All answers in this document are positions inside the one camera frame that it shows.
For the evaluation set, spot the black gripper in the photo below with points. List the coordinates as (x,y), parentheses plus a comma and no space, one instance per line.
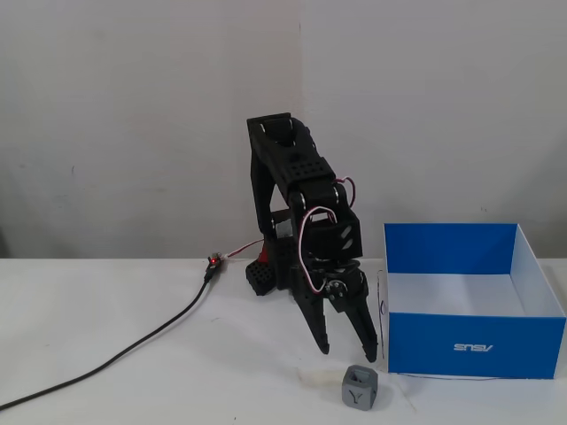
(343,289)

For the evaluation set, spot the gray lettered block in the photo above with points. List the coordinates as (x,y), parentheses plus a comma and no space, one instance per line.
(359,389)

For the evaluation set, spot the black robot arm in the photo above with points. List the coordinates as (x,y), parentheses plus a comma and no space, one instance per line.
(283,168)

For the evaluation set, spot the blue and white cardboard box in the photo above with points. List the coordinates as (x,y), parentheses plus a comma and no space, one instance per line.
(469,341)

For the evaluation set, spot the red clamp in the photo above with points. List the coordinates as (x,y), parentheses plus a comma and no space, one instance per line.
(264,257)

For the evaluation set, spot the small controller board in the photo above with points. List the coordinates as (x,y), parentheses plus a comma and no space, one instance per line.
(214,261)

